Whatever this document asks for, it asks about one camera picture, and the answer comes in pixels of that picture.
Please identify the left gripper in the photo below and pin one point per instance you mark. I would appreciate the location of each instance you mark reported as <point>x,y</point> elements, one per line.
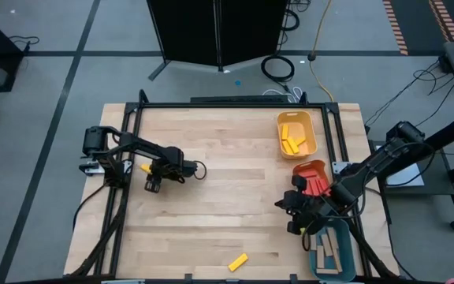
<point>166,173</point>

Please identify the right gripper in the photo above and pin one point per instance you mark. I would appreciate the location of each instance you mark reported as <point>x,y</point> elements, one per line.
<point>309,209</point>

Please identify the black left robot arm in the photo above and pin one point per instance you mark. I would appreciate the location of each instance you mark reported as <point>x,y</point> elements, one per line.
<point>140,144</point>

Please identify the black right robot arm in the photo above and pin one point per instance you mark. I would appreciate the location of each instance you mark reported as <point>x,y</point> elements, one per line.
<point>380,158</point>

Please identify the orange plastic bin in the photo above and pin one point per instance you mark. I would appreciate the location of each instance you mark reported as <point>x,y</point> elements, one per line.
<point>321,166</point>

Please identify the teal plastic bin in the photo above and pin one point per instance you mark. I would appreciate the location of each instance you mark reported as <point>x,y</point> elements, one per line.
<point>349,252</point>

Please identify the yellow plastic bin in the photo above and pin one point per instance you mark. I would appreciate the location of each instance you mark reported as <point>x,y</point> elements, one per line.
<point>307,126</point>

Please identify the black bar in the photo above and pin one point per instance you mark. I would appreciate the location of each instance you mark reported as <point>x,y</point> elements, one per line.
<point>237,99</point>

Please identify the silver laptop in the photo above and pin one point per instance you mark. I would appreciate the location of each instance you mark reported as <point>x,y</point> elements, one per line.
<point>410,179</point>

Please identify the black folding partition screen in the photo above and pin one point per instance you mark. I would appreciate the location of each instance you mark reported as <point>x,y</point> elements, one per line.
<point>191,31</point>

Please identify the black cart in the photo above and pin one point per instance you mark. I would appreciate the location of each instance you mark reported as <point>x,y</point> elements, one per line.
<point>440,189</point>

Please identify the black metal beam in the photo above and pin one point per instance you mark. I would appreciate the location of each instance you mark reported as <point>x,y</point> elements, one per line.
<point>447,134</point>

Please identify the black striped floor mat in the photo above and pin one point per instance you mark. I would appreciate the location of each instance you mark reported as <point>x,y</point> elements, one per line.
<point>416,23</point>

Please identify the black metal rig frame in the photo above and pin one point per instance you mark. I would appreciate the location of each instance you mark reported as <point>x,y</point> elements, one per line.
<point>231,105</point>

